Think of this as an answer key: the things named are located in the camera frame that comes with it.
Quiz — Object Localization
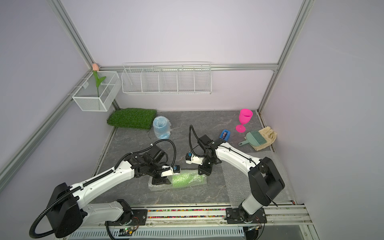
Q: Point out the blue tape dispenser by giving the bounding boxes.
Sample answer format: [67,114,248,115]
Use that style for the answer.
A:
[220,130,231,142]

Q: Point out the green plastic wine glass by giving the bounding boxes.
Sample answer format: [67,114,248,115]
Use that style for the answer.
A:
[171,172,207,188]

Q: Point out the blue plastic wine glass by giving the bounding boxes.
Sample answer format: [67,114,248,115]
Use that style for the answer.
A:
[154,117,171,139]

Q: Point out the bubble wrap sheet stack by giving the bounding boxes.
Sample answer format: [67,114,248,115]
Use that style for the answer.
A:
[222,151,296,207]

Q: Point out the pink plastic wine glass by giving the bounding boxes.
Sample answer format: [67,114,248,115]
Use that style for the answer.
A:
[236,109,253,133]

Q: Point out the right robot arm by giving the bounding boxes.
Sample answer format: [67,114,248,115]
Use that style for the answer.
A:
[186,125,286,217]

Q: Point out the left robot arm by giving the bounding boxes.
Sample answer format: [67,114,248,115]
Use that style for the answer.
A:
[29,141,181,239]

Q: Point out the green dustpan brush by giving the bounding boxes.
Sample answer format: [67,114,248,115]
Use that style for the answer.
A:
[238,130,267,147]

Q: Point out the green artificial grass mat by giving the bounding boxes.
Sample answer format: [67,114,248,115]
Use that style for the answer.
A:
[107,108,157,130]

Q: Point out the white mesh basket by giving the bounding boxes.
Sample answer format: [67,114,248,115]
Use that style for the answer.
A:
[72,71,122,112]

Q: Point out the artificial pink tulip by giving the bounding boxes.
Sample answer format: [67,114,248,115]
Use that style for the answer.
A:
[92,63,106,97]

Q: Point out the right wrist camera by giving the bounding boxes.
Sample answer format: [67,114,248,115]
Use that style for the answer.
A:
[186,153,203,165]

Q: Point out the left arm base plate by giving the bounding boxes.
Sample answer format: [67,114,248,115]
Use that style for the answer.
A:
[107,209,148,226]

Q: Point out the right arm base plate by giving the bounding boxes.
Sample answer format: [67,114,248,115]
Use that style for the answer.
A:
[225,208,267,224]

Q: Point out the white wire shelf rack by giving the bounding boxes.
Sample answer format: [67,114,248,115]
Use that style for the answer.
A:
[122,62,212,95]

